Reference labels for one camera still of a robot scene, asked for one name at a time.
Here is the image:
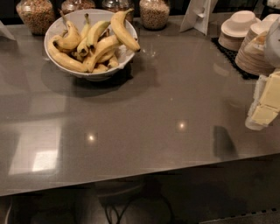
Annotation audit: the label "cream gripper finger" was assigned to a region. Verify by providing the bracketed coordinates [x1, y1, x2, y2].
[245, 75, 279, 130]
[260, 72, 280, 110]

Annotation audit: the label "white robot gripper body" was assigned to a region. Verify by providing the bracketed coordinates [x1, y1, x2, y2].
[264, 17, 280, 68]

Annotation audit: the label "short banana bowl bottom right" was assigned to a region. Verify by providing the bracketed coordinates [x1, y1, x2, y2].
[108, 55, 119, 69]

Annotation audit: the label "long yellow banana middle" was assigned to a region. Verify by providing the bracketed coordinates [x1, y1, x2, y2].
[83, 35, 121, 73]

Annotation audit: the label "greenish yellow banana centre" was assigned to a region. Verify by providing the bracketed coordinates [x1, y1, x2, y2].
[87, 20, 110, 48]

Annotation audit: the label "small banana behind centre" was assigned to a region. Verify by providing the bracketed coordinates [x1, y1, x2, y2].
[77, 13, 90, 57]

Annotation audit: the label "long banana bowl front left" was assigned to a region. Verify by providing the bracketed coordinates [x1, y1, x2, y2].
[47, 35, 88, 73]

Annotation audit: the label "white ceramic bowl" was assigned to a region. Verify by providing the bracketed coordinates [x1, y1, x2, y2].
[44, 9, 138, 81]

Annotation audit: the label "curved banana upper left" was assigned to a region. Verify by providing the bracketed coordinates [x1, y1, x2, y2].
[54, 10, 81, 50]

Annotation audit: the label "stack of paper plates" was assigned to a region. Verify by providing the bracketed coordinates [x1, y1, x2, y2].
[234, 14, 280, 76]

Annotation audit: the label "stack of white bowls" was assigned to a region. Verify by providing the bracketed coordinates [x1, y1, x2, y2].
[218, 10, 260, 52]

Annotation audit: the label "black rubber mat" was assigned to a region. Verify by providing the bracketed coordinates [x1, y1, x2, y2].
[211, 38, 258, 80]

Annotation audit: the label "white folded card sign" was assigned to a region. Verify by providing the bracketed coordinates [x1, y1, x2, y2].
[179, 0, 218, 35]

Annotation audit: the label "glass cereal jar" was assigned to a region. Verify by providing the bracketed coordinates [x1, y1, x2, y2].
[61, 0, 95, 14]
[139, 0, 170, 30]
[16, 0, 55, 35]
[101, 0, 135, 23]

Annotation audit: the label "glass cereal jar far left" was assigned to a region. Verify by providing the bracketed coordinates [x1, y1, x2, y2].
[16, 0, 55, 35]

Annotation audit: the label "white paper corner left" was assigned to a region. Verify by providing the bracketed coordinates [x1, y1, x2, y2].
[0, 20, 15, 40]

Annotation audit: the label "black cables under table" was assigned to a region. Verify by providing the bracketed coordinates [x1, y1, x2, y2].
[100, 200, 138, 224]

